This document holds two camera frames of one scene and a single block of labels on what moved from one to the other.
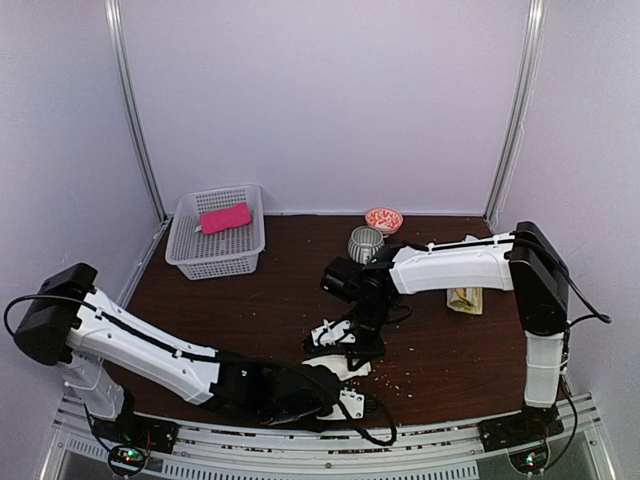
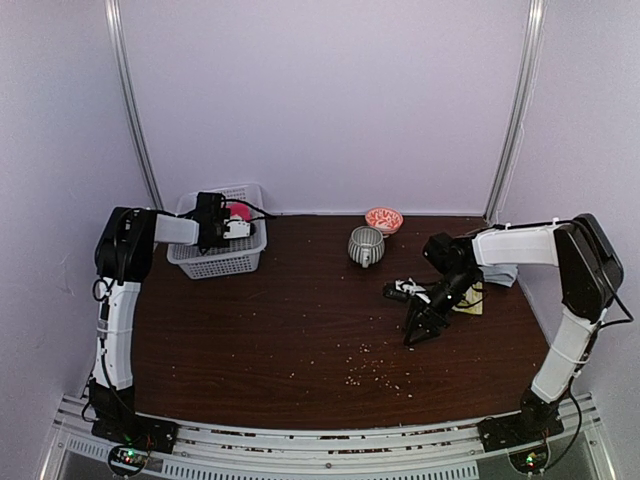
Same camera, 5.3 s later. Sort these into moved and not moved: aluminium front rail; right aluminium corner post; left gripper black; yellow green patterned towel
Moved: left gripper black
Not moved: yellow green patterned towel; right aluminium corner post; aluminium front rail
